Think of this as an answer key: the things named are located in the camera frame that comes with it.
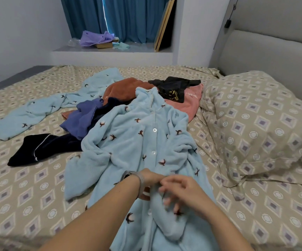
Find person's right hand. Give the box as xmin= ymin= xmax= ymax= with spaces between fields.
xmin=158 ymin=174 xmax=214 ymax=218

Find person's left hand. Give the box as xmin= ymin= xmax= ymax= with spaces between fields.
xmin=139 ymin=168 xmax=167 ymax=201

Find light blue fleece garment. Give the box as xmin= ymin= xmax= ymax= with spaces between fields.
xmin=63 ymin=86 xmax=221 ymax=251

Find pink shirt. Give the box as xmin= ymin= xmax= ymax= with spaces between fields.
xmin=164 ymin=83 xmax=204 ymax=123

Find purple-blue garment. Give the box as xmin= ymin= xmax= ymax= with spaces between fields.
xmin=60 ymin=98 xmax=106 ymax=140

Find rust brown garment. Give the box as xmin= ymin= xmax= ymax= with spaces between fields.
xmin=61 ymin=77 xmax=156 ymax=121

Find black garment yellow print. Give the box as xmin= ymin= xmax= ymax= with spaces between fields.
xmin=148 ymin=76 xmax=202 ymax=104

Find navy velvet garment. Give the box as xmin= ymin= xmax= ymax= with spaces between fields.
xmin=7 ymin=97 xmax=133 ymax=167

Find light blue fleece pajama pants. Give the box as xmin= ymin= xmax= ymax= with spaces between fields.
xmin=0 ymin=67 xmax=124 ymax=142

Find bed with patterned beige sheet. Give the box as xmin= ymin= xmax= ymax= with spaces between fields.
xmin=0 ymin=0 xmax=302 ymax=251

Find person's left forearm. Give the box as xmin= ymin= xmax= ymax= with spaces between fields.
xmin=38 ymin=175 xmax=141 ymax=251

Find person's right forearm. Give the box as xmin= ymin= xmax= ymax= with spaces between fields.
xmin=200 ymin=204 xmax=256 ymax=251

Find grey band wristwatch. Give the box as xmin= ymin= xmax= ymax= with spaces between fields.
xmin=121 ymin=170 xmax=145 ymax=199

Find patterned beige pillow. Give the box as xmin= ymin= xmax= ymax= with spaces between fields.
xmin=200 ymin=70 xmax=302 ymax=189

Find teal small item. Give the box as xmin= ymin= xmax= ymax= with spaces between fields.
xmin=112 ymin=41 xmax=132 ymax=51

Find purple cloth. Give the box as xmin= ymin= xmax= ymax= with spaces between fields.
xmin=79 ymin=30 xmax=116 ymax=48

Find leaning wooden picture frames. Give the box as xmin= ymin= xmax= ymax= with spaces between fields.
xmin=153 ymin=0 xmax=178 ymax=53

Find blue curtain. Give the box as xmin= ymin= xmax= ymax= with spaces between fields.
xmin=60 ymin=0 xmax=171 ymax=44

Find grey upholstered headboard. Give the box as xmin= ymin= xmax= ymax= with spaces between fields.
xmin=209 ymin=0 xmax=302 ymax=113

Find black cable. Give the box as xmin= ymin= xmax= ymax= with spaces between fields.
xmin=224 ymin=0 xmax=240 ymax=29

